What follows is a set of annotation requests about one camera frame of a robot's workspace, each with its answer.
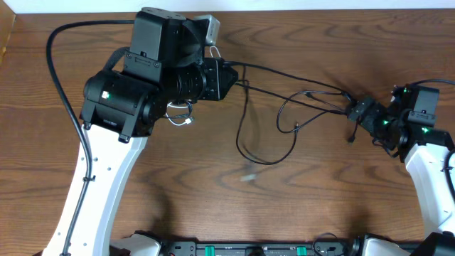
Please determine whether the white cable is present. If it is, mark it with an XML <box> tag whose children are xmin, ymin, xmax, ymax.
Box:
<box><xmin>165</xmin><ymin>45</ymin><xmax>222</xmax><ymax>127</ymax></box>

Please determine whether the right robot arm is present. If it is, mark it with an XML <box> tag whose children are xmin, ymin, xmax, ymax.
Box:
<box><xmin>346</xmin><ymin>80</ymin><xmax>454</xmax><ymax>255</ymax></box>

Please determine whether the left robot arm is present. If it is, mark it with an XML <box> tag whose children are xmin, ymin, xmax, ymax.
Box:
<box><xmin>43</xmin><ymin>7</ymin><xmax>238</xmax><ymax>255</ymax></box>

